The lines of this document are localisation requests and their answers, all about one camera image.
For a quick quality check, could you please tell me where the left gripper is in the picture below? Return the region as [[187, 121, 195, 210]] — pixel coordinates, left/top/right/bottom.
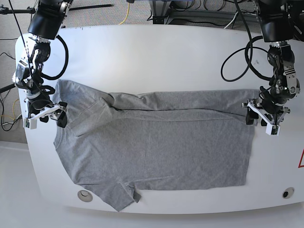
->
[[242, 98, 290, 126]]

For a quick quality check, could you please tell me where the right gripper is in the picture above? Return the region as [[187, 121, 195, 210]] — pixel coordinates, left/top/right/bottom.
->
[[25, 97, 67, 128]]

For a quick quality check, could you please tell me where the grey T-shirt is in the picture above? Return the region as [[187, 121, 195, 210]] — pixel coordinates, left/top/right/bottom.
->
[[53, 80, 259, 211]]

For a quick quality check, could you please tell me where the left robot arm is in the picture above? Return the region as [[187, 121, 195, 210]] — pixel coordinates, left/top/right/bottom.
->
[[245, 0, 304, 127]]

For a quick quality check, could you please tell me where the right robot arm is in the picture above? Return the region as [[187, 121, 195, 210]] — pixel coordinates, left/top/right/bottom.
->
[[12, 0, 72, 129]]

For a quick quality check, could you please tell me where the red warning triangle sticker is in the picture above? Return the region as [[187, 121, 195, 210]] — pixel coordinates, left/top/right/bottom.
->
[[298, 150, 304, 168]]

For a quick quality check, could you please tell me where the table grommet hole right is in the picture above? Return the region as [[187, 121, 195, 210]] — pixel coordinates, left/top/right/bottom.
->
[[282, 187, 295, 199]]

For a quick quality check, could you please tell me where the table grommet hole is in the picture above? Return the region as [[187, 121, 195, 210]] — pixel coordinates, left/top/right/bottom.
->
[[282, 187, 295, 199], [77, 190, 93, 202]]

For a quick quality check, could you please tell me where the table grommet hole left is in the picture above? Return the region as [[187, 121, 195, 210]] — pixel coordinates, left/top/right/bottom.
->
[[77, 190, 93, 202]]

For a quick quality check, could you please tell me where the black tripod stand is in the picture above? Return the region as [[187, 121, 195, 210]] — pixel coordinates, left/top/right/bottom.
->
[[0, 4, 114, 15]]

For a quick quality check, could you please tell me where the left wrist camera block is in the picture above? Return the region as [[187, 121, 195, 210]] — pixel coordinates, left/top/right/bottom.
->
[[266, 123, 281, 136]]

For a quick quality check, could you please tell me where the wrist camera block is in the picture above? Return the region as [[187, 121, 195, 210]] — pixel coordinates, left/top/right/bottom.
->
[[266, 123, 281, 136], [23, 118, 37, 130]]

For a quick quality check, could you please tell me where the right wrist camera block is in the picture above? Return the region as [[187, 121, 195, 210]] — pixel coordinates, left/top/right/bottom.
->
[[23, 118, 37, 130]]

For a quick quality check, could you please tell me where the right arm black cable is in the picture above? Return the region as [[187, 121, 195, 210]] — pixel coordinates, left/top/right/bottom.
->
[[40, 34, 69, 93]]

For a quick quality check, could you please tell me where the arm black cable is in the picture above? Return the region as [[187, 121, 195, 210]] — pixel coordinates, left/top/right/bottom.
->
[[220, 0, 274, 83], [40, 34, 69, 93]]

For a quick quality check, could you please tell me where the yellow cable at left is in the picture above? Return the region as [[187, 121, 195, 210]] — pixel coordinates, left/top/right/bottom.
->
[[1, 97, 21, 122]]

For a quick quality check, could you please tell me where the yellow cable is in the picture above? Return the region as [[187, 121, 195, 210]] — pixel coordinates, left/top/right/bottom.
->
[[118, 0, 131, 25], [1, 97, 21, 122]]

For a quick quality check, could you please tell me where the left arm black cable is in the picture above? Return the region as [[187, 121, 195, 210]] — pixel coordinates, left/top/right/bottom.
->
[[220, 0, 274, 83]]

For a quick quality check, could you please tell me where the black floor cable left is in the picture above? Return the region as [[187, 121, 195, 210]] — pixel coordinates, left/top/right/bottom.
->
[[0, 51, 19, 131]]

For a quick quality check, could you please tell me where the white cable at top right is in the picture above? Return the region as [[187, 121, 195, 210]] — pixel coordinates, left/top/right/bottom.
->
[[223, 10, 258, 29]]

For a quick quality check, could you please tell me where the yellow cable at top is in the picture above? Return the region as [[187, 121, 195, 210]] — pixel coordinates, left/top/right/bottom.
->
[[118, 0, 131, 25]]

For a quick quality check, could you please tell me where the black metal frame base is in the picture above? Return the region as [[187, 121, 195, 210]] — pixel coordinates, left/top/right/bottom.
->
[[147, 0, 233, 27]]

